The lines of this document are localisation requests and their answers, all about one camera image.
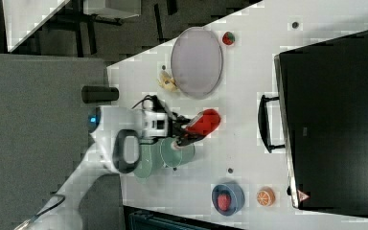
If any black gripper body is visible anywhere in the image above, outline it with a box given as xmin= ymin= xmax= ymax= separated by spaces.
xmin=168 ymin=112 xmax=187 ymax=139

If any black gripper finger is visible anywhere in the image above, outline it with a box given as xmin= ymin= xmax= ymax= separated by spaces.
xmin=175 ymin=133 xmax=205 ymax=147
xmin=173 ymin=116 xmax=195 ymax=127

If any red ketchup bottle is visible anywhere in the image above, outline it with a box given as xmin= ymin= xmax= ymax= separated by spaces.
xmin=173 ymin=108 xmax=221 ymax=148

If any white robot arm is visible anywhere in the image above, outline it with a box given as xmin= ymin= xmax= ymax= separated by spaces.
xmin=13 ymin=98 xmax=221 ymax=230

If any green cup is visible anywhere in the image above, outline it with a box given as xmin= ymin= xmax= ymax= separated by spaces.
xmin=160 ymin=138 xmax=196 ymax=168

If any yellow toy banana peel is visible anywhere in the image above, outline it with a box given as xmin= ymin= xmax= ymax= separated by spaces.
xmin=158 ymin=70 xmax=177 ymax=92

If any grey round plate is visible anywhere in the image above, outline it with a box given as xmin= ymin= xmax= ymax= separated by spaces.
xmin=171 ymin=27 xmax=223 ymax=99

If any red toy raspberry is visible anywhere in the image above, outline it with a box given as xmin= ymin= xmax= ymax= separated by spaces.
xmin=217 ymin=194 xmax=231 ymax=212

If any blue bowl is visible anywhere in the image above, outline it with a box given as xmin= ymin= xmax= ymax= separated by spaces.
xmin=211 ymin=182 xmax=245 ymax=217

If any red toy strawberry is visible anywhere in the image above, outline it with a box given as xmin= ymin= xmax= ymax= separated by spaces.
xmin=221 ymin=32 xmax=236 ymax=46

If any orange toy half slice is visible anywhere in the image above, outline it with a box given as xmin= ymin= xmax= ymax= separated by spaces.
xmin=257 ymin=187 xmax=275 ymax=207

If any white side table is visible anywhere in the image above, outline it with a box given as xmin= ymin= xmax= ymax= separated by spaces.
xmin=2 ymin=0 xmax=71 ymax=53

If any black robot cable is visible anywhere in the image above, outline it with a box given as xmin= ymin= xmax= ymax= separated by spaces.
xmin=131 ymin=94 xmax=161 ymax=111

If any black cylinder post upper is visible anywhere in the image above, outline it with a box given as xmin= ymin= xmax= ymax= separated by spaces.
xmin=81 ymin=85 xmax=119 ymax=104

